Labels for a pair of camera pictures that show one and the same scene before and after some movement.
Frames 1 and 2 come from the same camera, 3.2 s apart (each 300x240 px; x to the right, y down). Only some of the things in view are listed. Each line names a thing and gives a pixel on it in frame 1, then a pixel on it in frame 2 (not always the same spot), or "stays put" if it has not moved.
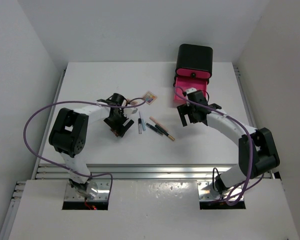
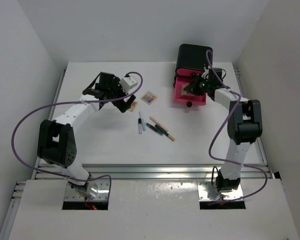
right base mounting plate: (206, 192) stays put
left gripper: (119, 127) → (121, 104)
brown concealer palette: (116, 133) → (182, 92)
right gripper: (183, 110) → (193, 88)
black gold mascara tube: (164, 132) stays put
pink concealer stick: (159, 124) stays put
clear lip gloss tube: (139, 126) stays put
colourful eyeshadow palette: (150, 98) stays put
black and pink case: (193, 73) stays put
